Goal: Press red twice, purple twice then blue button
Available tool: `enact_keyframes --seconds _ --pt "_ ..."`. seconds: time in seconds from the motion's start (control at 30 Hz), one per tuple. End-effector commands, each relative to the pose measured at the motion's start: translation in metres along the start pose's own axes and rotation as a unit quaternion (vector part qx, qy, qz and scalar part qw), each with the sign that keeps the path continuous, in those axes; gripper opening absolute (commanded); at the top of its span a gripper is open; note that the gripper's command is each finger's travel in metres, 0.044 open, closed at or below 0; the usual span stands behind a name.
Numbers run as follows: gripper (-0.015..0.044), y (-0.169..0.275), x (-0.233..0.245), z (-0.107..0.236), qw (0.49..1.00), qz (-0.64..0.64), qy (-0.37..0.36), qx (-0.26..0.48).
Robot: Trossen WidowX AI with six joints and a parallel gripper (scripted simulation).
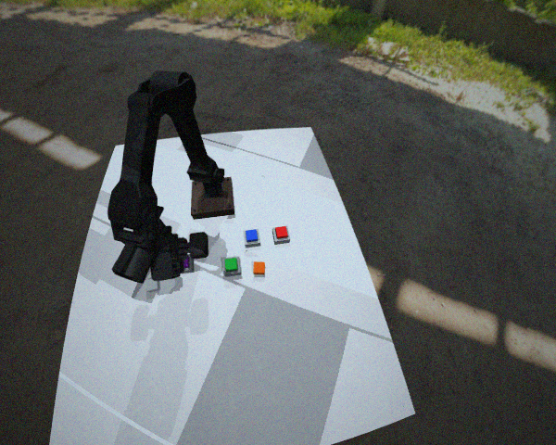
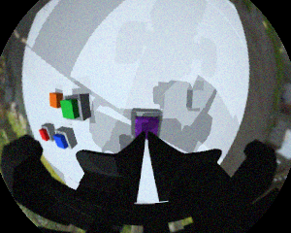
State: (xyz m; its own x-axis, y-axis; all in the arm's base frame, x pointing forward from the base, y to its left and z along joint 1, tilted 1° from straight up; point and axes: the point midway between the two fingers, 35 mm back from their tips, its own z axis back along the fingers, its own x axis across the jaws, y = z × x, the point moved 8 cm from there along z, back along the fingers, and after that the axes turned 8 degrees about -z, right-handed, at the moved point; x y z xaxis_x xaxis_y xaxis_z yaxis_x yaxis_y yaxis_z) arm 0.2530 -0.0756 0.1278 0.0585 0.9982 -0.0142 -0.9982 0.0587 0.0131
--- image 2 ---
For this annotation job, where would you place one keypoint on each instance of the red button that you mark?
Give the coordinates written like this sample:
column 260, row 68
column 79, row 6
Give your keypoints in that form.
column 46, row 132

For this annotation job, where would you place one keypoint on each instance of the purple button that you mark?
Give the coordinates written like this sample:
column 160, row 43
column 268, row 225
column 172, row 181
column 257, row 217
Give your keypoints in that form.
column 145, row 120

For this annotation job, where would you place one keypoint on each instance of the green button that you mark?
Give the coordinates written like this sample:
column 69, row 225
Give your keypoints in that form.
column 76, row 107

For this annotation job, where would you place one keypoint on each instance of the blue button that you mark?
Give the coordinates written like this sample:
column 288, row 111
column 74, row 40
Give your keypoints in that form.
column 65, row 137

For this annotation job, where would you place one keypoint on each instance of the orange block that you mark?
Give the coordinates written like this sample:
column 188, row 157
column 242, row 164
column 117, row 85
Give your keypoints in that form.
column 54, row 99

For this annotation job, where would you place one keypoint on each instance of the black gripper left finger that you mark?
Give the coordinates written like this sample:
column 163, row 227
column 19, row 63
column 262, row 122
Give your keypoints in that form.
column 126, row 164

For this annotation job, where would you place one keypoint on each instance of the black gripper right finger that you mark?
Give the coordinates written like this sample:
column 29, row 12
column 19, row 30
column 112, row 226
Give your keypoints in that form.
column 169, row 163

